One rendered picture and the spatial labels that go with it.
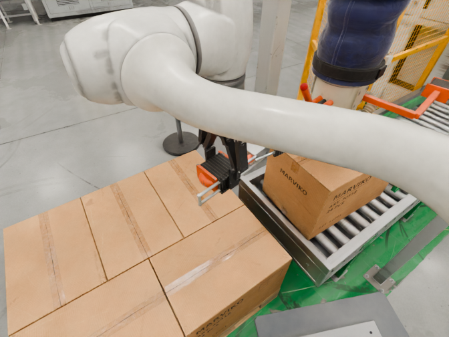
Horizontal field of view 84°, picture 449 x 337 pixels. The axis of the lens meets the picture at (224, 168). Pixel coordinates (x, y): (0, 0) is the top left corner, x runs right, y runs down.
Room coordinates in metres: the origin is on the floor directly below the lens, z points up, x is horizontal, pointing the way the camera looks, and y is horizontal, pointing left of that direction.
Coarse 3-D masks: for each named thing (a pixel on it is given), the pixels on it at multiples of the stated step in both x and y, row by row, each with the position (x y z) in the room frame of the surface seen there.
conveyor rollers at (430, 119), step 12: (432, 108) 1.95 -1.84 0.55; (444, 108) 1.95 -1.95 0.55; (408, 120) 1.76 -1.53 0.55; (420, 120) 1.76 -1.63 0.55; (432, 120) 1.76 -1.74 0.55; (444, 120) 1.77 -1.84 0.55; (444, 132) 1.60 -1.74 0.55; (396, 192) 0.99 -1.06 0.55; (372, 204) 0.91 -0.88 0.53; (348, 216) 0.83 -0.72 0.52; (360, 216) 0.81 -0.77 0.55; (372, 216) 0.82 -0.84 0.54; (336, 228) 0.74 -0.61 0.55; (348, 228) 0.74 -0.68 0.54; (324, 240) 0.66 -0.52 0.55; (348, 240) 0.66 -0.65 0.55
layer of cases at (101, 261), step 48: (96, 192) 0.99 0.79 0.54; (144, 192) 0.99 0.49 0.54; (192, 192) 0.99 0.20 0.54; (48, 240) 0.67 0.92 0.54; (96, 240) 0.67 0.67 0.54; (144, 240) 0.67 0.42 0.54; (192, 240) 0.67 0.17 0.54; (240, 240) 0.67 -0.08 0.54; (48, 288) 0.42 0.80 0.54; (96, 288) 0.42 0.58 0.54; (144, 288) 0.42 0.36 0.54; (192, 288) 0.42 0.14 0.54; (240, 288) 0.42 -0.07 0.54; (48, 336) 0.24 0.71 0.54; (96, 336) 0.24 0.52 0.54; (144, 336) 0.24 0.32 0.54; (192, 336) 0.25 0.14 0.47
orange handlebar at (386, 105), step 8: (320, 96) 0.82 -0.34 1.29; (368, 96) 0.82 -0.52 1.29; (432, 96) 0.82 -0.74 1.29; (328, 104) 0.77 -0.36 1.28; (376, 104) 0.79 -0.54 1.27; (384, 104) 0.77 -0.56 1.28; (392, 104) 0.76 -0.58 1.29; (424, 104) 0.76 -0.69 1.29; (400, 112) 0.73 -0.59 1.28; (408, 112) 0.72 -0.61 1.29; (416, 112) 0.71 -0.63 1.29; (200, 176) 0.43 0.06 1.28; (208, 184) 0.41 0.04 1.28
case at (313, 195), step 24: (288, 168) 0.87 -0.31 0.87; (312, 168) 0.79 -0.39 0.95; (336, 168) 0.79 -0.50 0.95; (264, 192) 0.98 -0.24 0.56; (288, 192) 0.84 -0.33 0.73; (312, 192) 0.73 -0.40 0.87; (336, 192) 0.68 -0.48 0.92; (360, 192) 0.81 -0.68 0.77; (288, 216) 0.80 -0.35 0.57; (312, 216) 0.69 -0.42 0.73; (336, 216) 0.75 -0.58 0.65
